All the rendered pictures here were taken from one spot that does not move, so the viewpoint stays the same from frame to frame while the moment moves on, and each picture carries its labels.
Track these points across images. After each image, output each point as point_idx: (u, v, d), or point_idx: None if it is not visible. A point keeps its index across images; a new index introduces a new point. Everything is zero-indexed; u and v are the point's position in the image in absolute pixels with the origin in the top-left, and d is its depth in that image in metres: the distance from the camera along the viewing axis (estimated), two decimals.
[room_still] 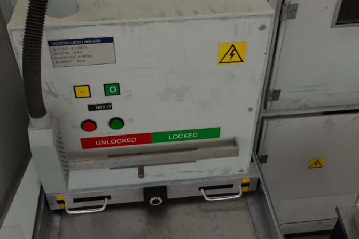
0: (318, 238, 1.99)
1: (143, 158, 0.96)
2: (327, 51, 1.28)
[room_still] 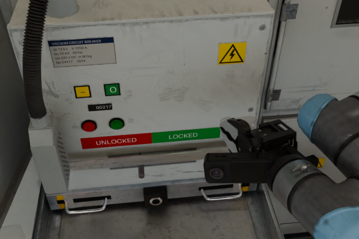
0: None
1: (143, 158, 0.96)
2: (327, 51, 1.28)
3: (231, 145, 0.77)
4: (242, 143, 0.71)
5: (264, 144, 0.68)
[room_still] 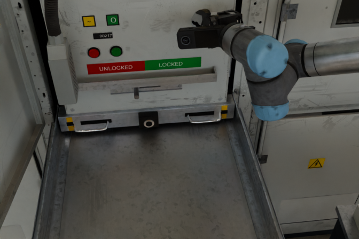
0: (318, 238, 1.99)
1: (138, 81, 1.17)
2: None
3: None
4: (204, 23, 1.00)
5: (218, 20, 0.97)
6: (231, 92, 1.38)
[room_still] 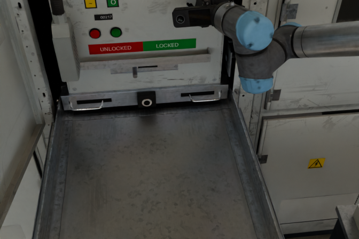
0: (318, 238, 1.99)
1: (137, 61, 1.25)
2: None
3: None
4: (198, 4, 1.07)
5: (211, 0, 1.04)
6: (231, 92, 1.38)
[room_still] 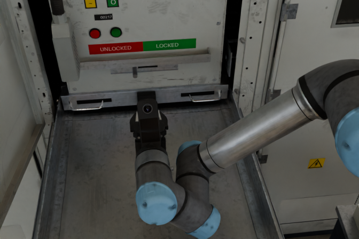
0: (318, 238, 1.99)
1: (137, 61, 1.25)
2: (327, 51, 1.28)
3: None
4: None
5: (163, 140, 0.97)
6: (231, 92, 1.38)
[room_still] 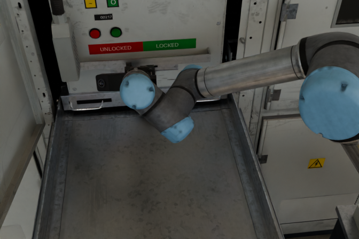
0: (318, 238, 1.99)
1: (137, 61, 1.25)
2: None
3: None
4: None
5: (131, 69, 1.12)
6: (231, 92, 1.38)
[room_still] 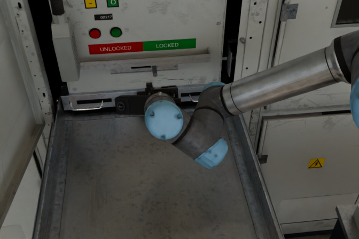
0: (318, 238, 1.99)
1: (137, 61, 1.25)
2: None
3: None
4: (145, 94, 1.09)
5: (153, 91, 1.05)
6: None
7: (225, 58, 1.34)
